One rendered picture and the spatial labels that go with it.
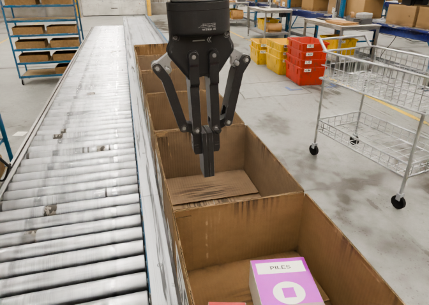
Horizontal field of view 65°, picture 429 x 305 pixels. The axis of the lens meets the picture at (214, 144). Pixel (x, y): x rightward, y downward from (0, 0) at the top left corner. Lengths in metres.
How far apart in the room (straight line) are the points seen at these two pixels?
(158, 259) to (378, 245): 1.76
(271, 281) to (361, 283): 0.15
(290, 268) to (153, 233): 0.36
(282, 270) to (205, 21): 0.49
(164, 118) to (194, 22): 1.06
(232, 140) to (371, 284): 0.62
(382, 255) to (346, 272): 1.63
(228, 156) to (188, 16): 0.75
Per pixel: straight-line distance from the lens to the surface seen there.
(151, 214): 0.95
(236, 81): 0.45
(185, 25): 0.40
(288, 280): 0.70
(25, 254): 1.18
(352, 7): 7.59
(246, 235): 0.77
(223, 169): 1.12
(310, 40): 5.95
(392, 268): 2.26
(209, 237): 0.74
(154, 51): 2.57
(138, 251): 1.08
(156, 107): 1.42
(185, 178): 1.09
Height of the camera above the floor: 1.46
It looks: 26 degrees down
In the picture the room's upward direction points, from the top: straight up
